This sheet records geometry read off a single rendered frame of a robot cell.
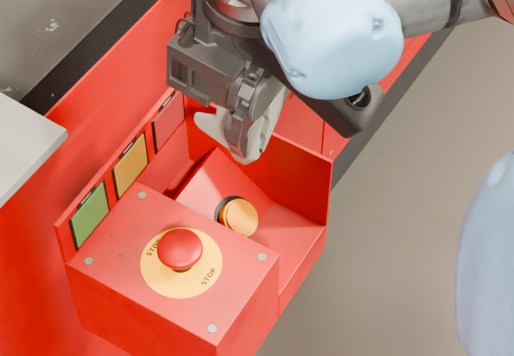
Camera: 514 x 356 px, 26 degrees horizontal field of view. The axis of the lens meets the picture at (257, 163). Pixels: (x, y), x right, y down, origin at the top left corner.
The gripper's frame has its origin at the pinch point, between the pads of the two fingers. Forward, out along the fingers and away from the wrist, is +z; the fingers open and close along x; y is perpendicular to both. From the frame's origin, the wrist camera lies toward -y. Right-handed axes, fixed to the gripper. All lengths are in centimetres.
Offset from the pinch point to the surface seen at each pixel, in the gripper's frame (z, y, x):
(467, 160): 83, -9, -72
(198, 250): 2.9, -0.2, 9.4
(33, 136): -15.6, 9.4, 17.1
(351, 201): 85, 5, -53
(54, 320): 32.3, 16.3, 11.3
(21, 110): -15.4, 11.5, 15.6
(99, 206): 3.6, 9.6, 10.1
